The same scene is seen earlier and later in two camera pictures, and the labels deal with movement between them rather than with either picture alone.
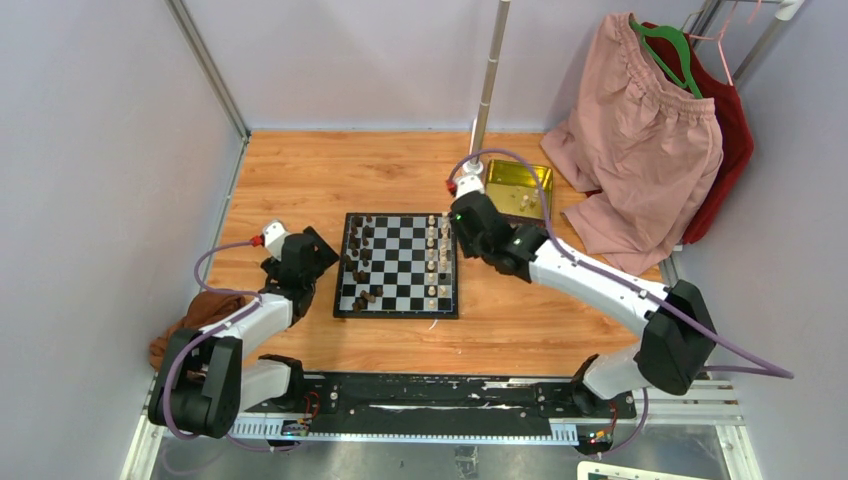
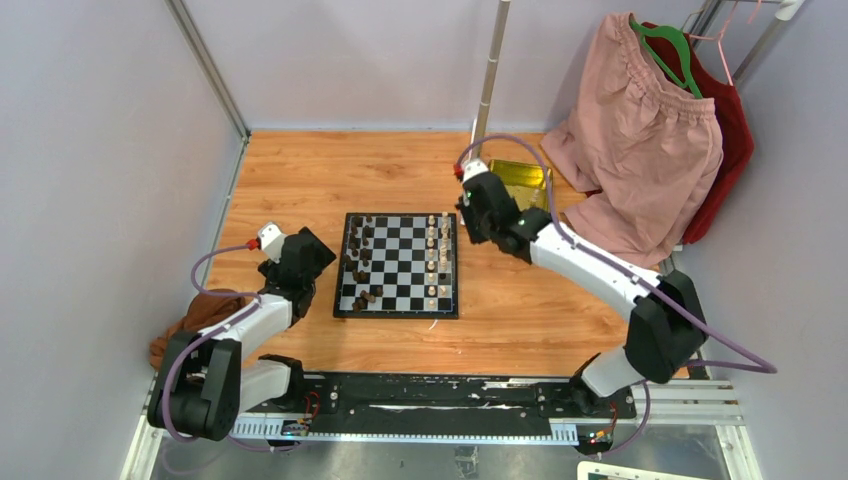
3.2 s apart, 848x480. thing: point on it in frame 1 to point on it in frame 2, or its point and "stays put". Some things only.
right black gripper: [467, 249] to [467, 211]
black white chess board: [397, 265] stays put
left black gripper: [323, 257] stays put
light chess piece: [443, 257] stays put
